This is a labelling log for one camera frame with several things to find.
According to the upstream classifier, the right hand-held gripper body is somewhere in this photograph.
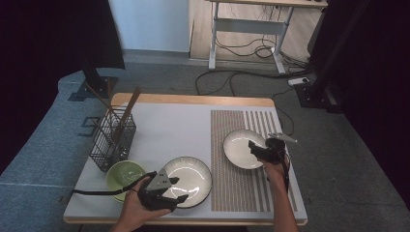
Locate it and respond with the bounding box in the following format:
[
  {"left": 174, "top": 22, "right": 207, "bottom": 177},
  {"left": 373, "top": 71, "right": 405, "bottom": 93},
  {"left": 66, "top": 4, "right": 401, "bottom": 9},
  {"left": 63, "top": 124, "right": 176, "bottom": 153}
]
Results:
[{"left": 262, "top": 132, "right": 298, "bottom": 165}]

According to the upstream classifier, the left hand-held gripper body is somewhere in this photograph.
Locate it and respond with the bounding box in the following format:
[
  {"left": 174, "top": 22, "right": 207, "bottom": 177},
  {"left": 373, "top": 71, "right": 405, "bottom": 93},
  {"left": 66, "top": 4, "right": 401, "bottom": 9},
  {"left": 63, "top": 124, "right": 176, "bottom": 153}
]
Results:
[{"left": 137, "top": 168, "right": 178, "bottom": 212}]

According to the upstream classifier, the white plate with dark rim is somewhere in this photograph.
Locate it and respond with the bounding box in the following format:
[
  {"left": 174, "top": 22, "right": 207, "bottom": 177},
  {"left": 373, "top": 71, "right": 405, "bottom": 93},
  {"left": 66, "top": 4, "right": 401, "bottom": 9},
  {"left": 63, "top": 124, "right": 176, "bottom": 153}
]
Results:
[
  {"left": 222, "top": 129, "right": 269, "bottom": 170},
  {"left": 158, "top": 156, "right": 213, "bottom": 210}
]

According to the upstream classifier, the green ceramic bowl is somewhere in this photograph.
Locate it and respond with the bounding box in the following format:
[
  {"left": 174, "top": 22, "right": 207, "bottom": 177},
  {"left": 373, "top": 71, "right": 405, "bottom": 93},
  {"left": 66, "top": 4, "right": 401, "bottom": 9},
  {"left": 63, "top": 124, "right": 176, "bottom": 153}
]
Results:
[{"left": 105, "top": 159, "right": 148, "bottom": 204}]

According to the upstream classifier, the black wire cutlery basket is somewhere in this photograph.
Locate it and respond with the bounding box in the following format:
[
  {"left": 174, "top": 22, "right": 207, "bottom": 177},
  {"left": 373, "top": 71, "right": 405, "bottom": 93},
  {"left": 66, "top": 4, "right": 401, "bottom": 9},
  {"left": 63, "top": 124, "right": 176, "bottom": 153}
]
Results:
[{"left": 89, "top": 105, "right": 137, "bottom": 173}]

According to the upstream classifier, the person's right hand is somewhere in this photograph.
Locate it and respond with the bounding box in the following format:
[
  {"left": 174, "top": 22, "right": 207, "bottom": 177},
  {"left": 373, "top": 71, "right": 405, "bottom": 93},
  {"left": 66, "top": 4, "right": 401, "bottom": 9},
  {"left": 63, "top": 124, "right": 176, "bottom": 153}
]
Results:
[{"left": 262, "top": 159, "right": 291, "bottom": 188}]

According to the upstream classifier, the person's left hand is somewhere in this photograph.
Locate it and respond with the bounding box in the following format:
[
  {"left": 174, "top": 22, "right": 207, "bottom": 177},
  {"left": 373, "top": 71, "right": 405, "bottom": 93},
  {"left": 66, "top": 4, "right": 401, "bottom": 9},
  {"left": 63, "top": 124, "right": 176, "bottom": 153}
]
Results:
[{"left": 119, "top": 176, "right": 172, "bottom": 228}]

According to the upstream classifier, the brown striped woven placemat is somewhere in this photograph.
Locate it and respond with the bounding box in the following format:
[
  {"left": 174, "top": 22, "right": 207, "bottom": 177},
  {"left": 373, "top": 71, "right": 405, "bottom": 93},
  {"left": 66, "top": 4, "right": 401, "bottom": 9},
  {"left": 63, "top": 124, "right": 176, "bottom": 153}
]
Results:
[{"left": 210, "top": 109, "right": 299, "bottom": 213}]

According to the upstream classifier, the white table cover sheet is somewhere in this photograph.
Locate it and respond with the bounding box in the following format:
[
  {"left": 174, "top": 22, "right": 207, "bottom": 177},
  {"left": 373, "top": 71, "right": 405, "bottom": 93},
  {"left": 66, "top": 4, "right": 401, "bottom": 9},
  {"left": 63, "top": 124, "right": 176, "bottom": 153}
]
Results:
[{"left": 63, "top": 101, "right": 308, "bottom": 223}]

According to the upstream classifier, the black metal stand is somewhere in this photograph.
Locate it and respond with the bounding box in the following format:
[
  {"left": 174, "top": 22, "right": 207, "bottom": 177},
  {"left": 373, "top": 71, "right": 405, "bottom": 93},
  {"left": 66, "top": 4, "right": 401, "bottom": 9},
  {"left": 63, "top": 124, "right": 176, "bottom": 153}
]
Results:
[{"left": 293, "top": 0, "right": 371, "bottom": 114}]

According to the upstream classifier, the white power strip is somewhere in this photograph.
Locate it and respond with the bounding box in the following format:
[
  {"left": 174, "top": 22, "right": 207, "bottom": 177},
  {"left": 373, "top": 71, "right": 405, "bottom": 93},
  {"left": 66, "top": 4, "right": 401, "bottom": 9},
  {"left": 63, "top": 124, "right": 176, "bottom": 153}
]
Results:
[{"left": 287, "top": 76, "right": 311, "bottom": 87}]

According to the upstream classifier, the light wooden table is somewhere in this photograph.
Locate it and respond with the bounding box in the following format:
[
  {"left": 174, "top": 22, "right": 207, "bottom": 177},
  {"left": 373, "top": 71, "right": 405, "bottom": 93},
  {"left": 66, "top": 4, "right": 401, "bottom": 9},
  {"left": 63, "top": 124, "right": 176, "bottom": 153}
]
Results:
[{"left": 63, "top": 92, "right": 308, "bottom": 226}]

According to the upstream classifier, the black curtain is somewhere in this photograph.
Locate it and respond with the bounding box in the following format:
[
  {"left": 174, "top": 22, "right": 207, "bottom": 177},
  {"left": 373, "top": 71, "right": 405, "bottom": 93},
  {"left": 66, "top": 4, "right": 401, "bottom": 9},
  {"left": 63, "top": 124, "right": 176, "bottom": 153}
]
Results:
[
  {"left": 0, "top": 0, "right": 126, "bottom": 175},
  {"left": 307, "top": 0, "right": 410, "bottom": 211}
]

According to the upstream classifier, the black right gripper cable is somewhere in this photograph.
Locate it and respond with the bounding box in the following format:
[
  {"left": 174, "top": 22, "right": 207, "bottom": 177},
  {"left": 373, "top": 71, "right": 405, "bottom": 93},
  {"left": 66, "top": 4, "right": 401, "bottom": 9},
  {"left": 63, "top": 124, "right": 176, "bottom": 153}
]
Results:
[{"left": 280, "top": 151, "right": 292, "bottom": 194}]

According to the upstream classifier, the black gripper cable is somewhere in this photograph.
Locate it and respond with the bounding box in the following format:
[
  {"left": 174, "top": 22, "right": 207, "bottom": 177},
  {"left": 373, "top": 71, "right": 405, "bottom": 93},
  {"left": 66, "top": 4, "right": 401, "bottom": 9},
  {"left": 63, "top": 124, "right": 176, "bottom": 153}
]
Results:
[
  {"left": 280, "top": 151, "right": 292, "bottom": 194},
  {"left": 71, "top": 171, "right": 158, "bottom": 197}
]

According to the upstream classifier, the thin black floor cable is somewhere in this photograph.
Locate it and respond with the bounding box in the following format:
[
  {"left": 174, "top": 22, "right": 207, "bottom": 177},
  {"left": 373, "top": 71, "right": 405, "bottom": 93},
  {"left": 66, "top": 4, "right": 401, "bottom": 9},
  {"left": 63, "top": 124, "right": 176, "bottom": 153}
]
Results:
[{"left": 271, "top": 87, "right": 295, "bottom": 136}]

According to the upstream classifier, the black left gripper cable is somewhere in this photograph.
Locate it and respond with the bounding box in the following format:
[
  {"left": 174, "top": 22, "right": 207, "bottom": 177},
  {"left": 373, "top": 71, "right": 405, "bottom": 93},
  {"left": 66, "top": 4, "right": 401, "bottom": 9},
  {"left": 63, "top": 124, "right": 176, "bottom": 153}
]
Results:
[{"left": 71, "top": 171, "right": 158, "bottom": 197}]

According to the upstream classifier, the long black floor cable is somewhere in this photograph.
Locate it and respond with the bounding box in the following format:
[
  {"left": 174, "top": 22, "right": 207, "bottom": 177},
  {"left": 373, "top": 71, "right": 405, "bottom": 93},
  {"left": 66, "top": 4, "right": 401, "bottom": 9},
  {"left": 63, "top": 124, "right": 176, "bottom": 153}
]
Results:
[{"left": 194, "top": 69, "right": 312, "bottom": 97}]

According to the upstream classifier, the black cable tangle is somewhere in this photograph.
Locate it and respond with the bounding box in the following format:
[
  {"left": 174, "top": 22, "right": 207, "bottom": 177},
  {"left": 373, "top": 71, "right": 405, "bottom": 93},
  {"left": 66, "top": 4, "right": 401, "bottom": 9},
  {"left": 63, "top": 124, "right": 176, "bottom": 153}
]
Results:
[{"left": 215, "top": 32, "right": 312, "bottom": 71}]

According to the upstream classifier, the white metal frame desk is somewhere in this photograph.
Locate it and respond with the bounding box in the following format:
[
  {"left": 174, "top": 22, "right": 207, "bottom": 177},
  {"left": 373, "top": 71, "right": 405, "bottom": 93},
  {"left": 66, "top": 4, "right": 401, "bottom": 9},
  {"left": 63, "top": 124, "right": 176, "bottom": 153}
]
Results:
[{"left": 206, "top": 0, "right": 329, "bottom": 75}]

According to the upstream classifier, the black stand with base plate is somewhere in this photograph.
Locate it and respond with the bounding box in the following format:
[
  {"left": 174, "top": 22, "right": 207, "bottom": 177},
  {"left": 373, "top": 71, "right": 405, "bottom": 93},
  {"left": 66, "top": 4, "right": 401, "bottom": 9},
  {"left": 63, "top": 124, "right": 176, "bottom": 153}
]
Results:
[{"left": 68, "top": 59, "right": 119, "bottom": 102}]

